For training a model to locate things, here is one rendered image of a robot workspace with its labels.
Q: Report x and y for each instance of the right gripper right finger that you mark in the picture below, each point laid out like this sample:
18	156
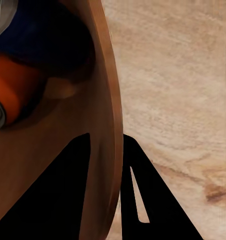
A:
168	221

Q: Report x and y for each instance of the can of soda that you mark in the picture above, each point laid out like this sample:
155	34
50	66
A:
45	33
19	82

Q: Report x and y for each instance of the trash can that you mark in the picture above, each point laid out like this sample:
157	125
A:
68	105

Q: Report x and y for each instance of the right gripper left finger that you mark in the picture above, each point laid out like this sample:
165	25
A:
51	208

